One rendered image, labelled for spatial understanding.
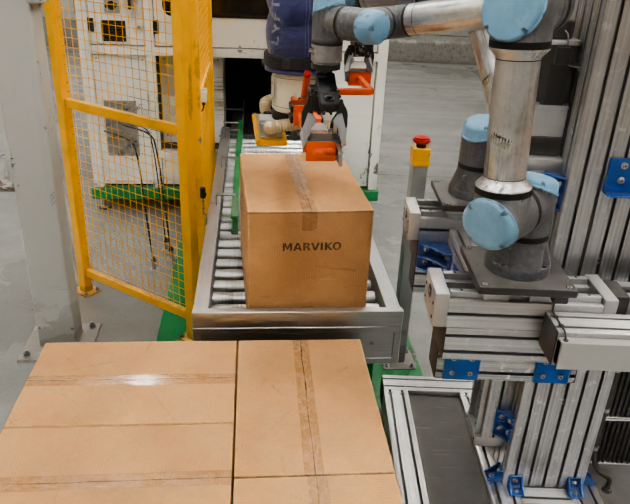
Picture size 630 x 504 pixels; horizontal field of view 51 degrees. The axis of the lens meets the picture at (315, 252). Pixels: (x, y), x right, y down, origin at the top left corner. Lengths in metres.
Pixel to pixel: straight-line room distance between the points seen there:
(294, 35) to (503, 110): 0.95
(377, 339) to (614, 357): 0.91
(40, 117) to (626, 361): 2.17
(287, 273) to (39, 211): 1.18
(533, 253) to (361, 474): 0.68
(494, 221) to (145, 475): 1.00
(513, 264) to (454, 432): 0.97
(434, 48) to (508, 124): 9.48
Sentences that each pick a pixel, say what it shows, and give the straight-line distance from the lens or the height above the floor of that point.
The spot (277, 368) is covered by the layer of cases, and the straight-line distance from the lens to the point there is 2.04.
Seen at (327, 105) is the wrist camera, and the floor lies 1.37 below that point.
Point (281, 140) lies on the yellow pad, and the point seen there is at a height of 1.14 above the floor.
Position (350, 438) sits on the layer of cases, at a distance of 1.81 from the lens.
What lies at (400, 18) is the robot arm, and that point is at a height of 1.56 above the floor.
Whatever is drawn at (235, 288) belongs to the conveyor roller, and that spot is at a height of 0.53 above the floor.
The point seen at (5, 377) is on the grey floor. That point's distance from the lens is 3.12.
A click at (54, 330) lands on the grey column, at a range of 3.18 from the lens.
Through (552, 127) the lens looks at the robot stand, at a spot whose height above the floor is 1.32.
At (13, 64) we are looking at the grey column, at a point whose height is 1.25.
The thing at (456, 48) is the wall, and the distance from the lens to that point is 10.90.
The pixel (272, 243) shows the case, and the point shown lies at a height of 0.84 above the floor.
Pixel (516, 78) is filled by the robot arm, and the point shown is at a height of 1.50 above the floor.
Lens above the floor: 1.73
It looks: 26 degrees down
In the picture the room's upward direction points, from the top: 3 degrees clockwise
